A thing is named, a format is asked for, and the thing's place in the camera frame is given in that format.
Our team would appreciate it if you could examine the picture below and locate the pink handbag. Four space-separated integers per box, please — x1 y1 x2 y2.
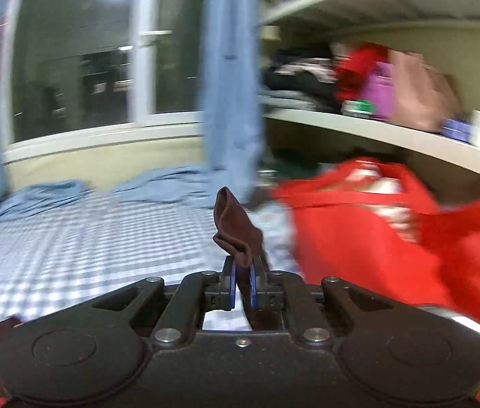
389 50 463 133

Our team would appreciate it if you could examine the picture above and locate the blue white checked bedsheet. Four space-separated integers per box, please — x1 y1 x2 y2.
0 190 301 336

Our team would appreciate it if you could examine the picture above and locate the purple bag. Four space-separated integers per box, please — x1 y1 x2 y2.
359 62 395 122

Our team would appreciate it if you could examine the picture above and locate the red fabric tote bag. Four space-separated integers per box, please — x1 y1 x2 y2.
273 158 480 405

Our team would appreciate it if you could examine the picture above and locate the right blue star curtain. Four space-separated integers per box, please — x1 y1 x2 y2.
113 0 264 208

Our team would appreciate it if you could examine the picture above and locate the white framed window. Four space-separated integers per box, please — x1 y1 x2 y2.
0 0 204 163

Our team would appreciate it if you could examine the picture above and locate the white curved shelf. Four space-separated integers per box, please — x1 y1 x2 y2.
260 0 480 188

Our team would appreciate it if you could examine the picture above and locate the dark maroon graphic sweatshirt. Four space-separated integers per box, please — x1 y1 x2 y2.
0 188 277 407

